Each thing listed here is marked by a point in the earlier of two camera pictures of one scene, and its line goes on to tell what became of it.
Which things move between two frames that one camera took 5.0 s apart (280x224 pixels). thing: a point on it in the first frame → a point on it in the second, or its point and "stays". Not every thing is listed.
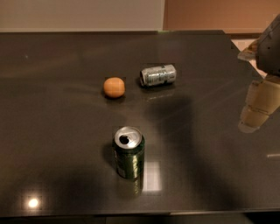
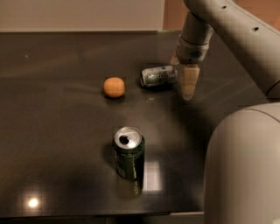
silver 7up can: x=157 y=75 stays
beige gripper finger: x=262 y=97 → x=191 y=74
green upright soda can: x=129 y=150 stays
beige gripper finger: x=250 y=53 → x=174 y=60
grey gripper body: x=269 y=51 → x=191 y=52
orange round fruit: x=114 y=87 stays
